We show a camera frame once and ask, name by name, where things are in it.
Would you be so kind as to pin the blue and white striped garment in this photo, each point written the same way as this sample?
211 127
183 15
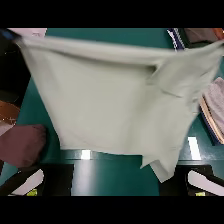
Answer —
176 38

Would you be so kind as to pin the maroon garment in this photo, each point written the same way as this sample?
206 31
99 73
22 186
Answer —
21 145

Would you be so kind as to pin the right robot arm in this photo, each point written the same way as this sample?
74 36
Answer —
203 181

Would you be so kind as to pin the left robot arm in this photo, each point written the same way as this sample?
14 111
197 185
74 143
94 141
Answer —
31 182

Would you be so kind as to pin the white T-shirt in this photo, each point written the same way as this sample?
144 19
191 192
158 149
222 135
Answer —
110 103

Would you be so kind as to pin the brown garment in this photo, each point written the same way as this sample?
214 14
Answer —
203 34

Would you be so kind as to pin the tan garment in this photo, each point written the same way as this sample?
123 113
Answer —
210 120

